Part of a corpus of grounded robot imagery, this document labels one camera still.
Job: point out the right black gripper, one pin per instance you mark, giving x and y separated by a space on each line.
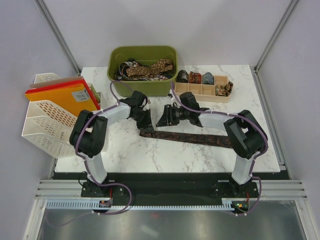
168 119

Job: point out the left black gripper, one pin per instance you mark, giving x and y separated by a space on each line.
148 122

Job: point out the dark paisley tie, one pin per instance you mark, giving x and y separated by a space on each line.
198 139

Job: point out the gold floral tie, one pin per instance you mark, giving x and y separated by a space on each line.
224 90

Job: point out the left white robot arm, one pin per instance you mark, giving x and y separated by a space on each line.
89 132

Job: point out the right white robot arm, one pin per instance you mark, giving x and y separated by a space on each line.
246 136

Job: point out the pile of ties in bin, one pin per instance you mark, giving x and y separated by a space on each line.
121 76

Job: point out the black rolled tie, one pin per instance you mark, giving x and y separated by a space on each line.
182 77

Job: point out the wooden divided tray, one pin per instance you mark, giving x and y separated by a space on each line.
205 92

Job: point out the green plastic bin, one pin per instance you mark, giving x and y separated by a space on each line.
146 55

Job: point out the red rolled tie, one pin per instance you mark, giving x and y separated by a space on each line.
195 78

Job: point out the brown patterned tie in bin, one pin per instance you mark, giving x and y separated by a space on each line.
161 66

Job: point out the blue grey rolled tie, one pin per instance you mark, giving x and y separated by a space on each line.
208 79

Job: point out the orange folder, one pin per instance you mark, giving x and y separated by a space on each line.
73 98

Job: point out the red folder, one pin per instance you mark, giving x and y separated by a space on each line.
63 83

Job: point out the white plastic file rack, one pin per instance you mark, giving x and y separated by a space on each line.
49 126

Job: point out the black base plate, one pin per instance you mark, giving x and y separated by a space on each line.
164 188

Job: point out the aluminium rail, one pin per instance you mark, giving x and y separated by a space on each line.
58 189

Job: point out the white slotted cable duct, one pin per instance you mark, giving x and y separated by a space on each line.
95 204

